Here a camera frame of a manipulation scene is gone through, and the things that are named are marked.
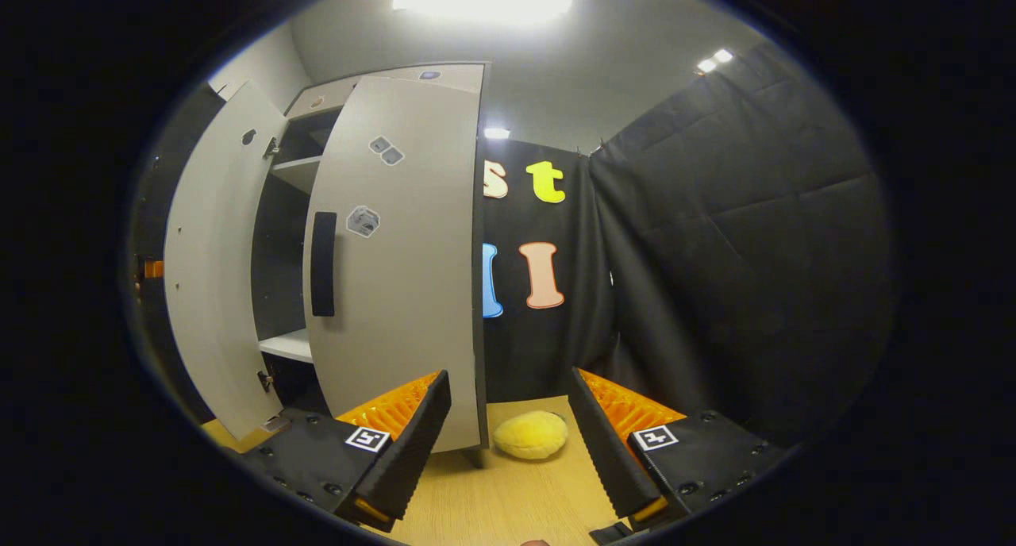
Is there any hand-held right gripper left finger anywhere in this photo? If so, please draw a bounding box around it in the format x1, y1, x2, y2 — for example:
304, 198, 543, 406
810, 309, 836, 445
238, 370, 453, 531

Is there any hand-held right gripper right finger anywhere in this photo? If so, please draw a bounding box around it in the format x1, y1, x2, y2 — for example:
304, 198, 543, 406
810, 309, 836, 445
568, 367, 783, 531

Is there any grey cabinet door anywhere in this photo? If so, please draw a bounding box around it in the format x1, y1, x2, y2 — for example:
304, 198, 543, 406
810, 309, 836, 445
163, 82, 288, 442
303, 75, 489, 454

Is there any grey cabinet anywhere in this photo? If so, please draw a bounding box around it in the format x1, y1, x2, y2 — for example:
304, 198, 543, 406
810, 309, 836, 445
250, 62, 489, 416

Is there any yellow plush toy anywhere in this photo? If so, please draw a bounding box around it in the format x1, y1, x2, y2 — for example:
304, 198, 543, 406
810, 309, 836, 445
493, 410, 570, 460

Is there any black backdrop cloth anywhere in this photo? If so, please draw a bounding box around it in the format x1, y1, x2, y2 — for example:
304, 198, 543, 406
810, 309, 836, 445
131, 42, 902, 452

